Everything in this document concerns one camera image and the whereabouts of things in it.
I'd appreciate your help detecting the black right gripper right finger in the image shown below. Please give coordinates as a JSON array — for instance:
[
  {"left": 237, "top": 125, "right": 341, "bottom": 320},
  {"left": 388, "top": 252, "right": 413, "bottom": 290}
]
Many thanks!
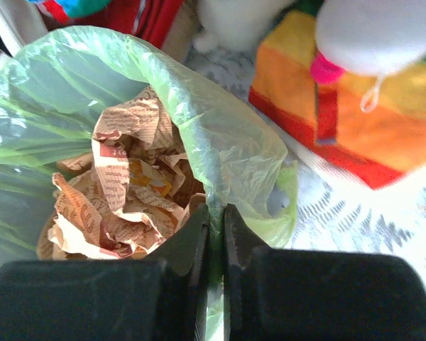
[{"left": 222, "top": 204, "right": 268, "bottom": 340}]

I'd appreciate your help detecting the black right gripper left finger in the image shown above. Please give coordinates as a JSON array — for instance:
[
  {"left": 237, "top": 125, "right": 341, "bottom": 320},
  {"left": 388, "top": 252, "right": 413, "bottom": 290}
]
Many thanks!
[{"left": 150, "top": 204, "right": 209, "bottom": 340}]

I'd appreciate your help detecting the green plastic trash bag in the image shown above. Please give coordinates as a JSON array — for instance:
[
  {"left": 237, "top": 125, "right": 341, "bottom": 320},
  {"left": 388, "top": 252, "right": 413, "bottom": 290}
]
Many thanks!
[{"left": 0, "top": 26, "right": 294, "bottom": 340}]

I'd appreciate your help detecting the crumpled brown printed paper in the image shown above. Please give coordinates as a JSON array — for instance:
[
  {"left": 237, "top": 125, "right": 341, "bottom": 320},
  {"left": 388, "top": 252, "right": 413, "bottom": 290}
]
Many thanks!
[{"left": 37, "top": 87, "right": 206, "bottom": 260}]

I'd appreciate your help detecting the white fluffy plush dog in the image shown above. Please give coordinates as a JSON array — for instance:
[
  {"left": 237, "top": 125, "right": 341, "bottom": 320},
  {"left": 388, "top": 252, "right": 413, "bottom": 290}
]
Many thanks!
[{"left": 193, "top": 0, "right": 295, "bottom": 53}]

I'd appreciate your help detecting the red folded cloth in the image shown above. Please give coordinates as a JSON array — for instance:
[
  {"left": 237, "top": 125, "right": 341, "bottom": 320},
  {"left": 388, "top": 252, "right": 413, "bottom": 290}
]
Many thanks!
[{"left": 32, "top": 0, "right": 183, "bottom": 48}]

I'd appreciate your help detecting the white pink plush doll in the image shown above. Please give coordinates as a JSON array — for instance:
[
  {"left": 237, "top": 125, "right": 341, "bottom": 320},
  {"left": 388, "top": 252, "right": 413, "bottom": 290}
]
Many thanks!
[{"left": 310, "top": 0, "right": 426, "bottom": 112}]

